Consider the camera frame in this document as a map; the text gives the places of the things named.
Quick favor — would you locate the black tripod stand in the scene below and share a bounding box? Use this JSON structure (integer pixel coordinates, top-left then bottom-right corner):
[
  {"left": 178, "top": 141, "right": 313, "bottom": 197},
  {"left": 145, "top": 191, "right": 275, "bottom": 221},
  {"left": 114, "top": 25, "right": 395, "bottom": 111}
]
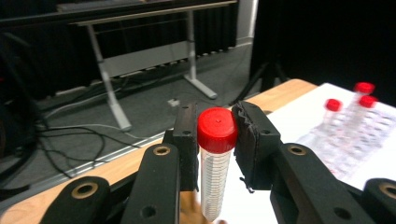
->
[{"left": 229, "top": 55, "right": 291, "bottom": 106}]

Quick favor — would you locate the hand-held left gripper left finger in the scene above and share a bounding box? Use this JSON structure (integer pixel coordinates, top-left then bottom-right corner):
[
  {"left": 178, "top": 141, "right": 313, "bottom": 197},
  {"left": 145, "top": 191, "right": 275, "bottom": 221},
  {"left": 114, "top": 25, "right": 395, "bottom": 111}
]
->
[{"left": 120, "top": 104, "right": 200, "bottom": 224}]

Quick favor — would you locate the white table mat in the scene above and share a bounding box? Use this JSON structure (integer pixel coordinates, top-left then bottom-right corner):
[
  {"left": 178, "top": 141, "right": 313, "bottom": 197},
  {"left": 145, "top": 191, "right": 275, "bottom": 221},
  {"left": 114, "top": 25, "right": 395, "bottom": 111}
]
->
[{"left": 218, "top": 82, "right": 396, "bottom": 224}]

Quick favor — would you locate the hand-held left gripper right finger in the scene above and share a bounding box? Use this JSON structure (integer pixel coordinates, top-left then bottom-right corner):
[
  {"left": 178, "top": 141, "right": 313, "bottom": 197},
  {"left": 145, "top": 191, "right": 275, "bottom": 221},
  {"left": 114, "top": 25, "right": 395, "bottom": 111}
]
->
[{"left": 232, "top": 101, "right": 375, "bottom": 224}]

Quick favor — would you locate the black cable bundle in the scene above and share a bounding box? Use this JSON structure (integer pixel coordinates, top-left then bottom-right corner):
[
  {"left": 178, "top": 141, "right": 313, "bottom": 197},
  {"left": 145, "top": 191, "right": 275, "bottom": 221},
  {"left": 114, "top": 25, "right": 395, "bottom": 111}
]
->
[{"left": 32, "top": 124, "right": 143, "bottom": 180}]

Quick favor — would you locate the clear plastic test tube rack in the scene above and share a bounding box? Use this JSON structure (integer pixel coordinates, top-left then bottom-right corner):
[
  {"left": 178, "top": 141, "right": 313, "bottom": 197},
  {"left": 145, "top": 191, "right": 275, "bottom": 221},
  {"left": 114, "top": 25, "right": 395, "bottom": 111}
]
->
[{"left": 295, "top": 104, "right": 396, "bottom": 183}]

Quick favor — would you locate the white-legged desk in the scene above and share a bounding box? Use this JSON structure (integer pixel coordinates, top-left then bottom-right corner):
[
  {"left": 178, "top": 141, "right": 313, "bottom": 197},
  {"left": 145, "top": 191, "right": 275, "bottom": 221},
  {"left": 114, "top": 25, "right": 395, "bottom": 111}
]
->
[{"left": 69, "top": 0, "right": 239, "bottom": 132}]

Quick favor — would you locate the red-capped clear test tube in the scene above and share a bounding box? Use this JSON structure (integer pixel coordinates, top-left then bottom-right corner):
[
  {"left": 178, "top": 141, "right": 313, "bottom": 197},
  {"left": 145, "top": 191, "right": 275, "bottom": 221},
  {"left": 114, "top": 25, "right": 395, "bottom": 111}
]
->
[
  {"left": 311, "top": 98, "right": 344, "bottom": 148},
  {"left": 345, "top": 81, "right": 376, "bottom": 125},
  {"left": 342, "top": 94, "right": 379, "bottom": 147},
  {"left": 196, "top": 106, "right": 239, "bottom": 222}
]

